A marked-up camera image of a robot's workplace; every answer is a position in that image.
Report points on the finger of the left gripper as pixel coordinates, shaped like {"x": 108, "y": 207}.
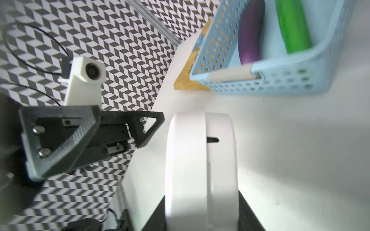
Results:
{"x": 55, "y": 138}
{"x": 143, "y": 125}

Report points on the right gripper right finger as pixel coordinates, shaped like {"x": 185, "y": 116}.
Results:
{"x": 248, "y": 221}

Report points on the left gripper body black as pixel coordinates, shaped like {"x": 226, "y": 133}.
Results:
{"x": 111, "y": 138}

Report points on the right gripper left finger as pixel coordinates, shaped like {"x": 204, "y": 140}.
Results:
{"x": 157, "y": 221}

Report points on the white square alarm clock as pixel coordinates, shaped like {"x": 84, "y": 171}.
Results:
{"x": 201, "y": 177}

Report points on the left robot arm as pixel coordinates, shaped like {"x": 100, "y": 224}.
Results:
{"x": 17, "y": 189}

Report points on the yellow chips bag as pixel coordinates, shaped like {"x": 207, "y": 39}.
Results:
{"x": 183, "y": 81}

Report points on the light blue plastic basket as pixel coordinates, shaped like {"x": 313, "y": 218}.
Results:
{"x": 218, "y": 65}

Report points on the purple toy eggplant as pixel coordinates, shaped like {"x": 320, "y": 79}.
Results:
{"x": 250, "y": 30}

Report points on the green toy cucumber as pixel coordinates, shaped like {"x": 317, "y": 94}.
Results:
{"x": 293, "y": 25}

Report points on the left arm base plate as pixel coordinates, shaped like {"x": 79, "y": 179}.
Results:
{"x": 113, "y": 222}

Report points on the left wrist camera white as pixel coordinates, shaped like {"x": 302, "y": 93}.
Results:
{"x": 84, "y": 78}

